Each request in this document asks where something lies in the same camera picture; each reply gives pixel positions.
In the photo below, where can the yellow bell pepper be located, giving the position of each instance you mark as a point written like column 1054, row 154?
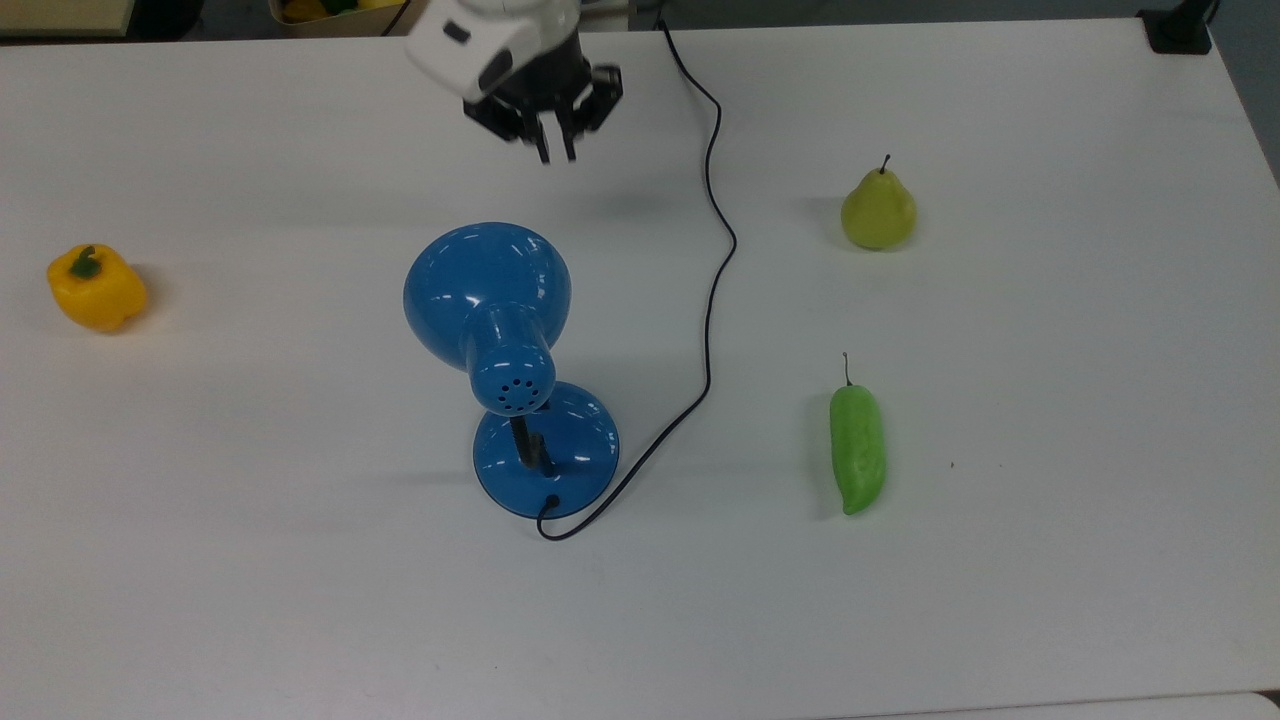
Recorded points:
column 98, row 292

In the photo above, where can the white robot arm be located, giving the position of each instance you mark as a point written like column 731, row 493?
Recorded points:
column 480, row 45

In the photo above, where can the green pear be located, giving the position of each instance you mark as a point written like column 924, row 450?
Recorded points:
column 878, row 212

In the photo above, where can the green chili pepper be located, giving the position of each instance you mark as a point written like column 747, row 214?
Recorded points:
column 858, row 450

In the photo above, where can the black clamp base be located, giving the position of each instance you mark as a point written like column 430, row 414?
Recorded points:
column 1180, row 28

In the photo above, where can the blue desk lamp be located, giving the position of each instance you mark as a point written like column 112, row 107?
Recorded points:
column 490, row 285

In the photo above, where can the basket with toy fruit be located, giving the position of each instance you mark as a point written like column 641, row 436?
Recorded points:
column 335, row 12

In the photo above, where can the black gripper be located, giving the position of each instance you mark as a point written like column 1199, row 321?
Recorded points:
column 545, row 88

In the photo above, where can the beige wooden box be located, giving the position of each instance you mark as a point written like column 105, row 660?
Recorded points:
column 60, row 15

